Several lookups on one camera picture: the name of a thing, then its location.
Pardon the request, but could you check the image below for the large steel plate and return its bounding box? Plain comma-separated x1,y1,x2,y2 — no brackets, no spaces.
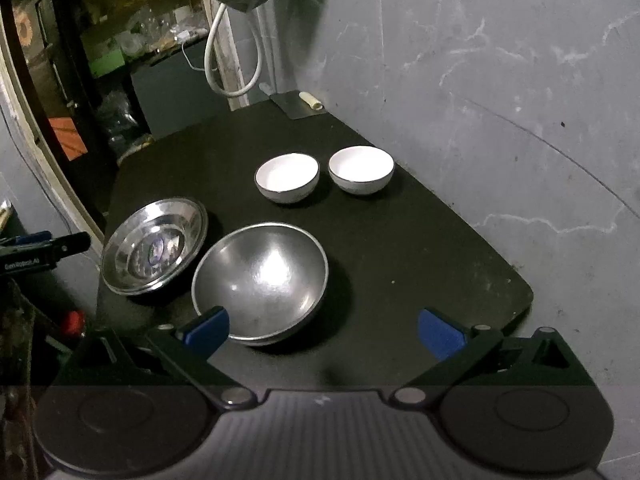
101,197,209,296

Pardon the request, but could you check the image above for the white hose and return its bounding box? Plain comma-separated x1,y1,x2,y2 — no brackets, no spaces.
203,1,264,99

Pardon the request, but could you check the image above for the cream plastic tube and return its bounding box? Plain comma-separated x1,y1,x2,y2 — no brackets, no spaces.
298,91,324,112

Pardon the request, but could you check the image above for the orange patterned box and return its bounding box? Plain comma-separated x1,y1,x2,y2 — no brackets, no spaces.
49,117,88,160

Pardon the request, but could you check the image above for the grey flat board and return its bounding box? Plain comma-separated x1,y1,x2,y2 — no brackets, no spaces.
269,90,326,120

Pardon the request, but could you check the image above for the white ceramic bowl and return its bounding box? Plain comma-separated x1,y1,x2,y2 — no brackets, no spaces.
329,145,395,195
254,153,320,204

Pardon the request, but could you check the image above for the green box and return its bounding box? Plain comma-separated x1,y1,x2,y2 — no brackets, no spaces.
89,49,126,78

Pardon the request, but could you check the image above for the deep steel bowl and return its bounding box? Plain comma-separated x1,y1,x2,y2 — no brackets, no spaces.
191,222,329,347

